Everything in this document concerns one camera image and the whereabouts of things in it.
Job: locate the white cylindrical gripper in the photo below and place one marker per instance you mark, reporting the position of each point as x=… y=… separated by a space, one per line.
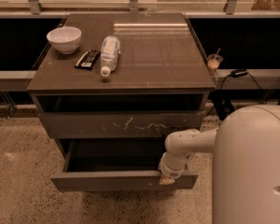
x=172 y=173

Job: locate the grey drawer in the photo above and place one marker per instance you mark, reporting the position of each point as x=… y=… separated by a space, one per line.
x=67 y=125
x=112 y=164

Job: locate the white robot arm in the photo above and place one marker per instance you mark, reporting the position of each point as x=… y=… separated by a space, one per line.
x=246 y=164

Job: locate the dark grey drawer cabinet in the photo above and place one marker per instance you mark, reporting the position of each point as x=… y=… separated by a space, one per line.
x=160 y=68

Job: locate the black power adapter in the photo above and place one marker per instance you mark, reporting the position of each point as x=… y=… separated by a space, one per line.
x=239 y=72

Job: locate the plastic cup with straw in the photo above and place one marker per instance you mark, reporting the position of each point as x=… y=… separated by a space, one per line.
x=214 y=61

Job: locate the black snack bar packet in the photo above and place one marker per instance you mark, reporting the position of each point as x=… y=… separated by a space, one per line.
x=88 y=59

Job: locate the clear plastic water bottle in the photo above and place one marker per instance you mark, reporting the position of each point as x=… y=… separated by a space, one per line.
x=109 y=55

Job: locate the white ceramic bowl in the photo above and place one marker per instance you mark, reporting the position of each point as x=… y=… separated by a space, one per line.
x=65 y=39

